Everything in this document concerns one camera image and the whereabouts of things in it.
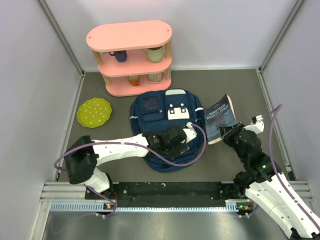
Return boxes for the green polka dot plate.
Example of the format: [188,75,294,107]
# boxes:
[76,97,112,129]

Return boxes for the dark blue mug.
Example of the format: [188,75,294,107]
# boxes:
[109,50,128,63]

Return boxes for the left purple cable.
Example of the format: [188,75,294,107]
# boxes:
[54,122,208,218]

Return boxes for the aluminium frame rail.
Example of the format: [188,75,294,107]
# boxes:
[31,181,307,240]

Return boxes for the pink three-tier wooden shelf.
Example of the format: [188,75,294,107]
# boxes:
[86,20,173,97]

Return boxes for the pale green mug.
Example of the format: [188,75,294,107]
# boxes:
[141,46,164,63]

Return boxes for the small orange cup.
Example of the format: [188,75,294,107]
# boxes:
[128,75,140,87]

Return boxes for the navy blue student backpack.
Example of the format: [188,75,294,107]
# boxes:
[130,88,205,173]

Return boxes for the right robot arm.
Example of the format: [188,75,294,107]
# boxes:
[219,119,320,240]

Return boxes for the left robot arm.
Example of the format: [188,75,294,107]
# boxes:
[64,125,197,199]

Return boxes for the patterned ceramic bowl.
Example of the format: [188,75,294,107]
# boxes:
[147,72,164,84]

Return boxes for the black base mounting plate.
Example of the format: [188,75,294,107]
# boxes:
[99,181,246,200]

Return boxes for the blue Nineteen Eighty-Four book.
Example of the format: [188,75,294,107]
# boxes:
[204,94,238,145]

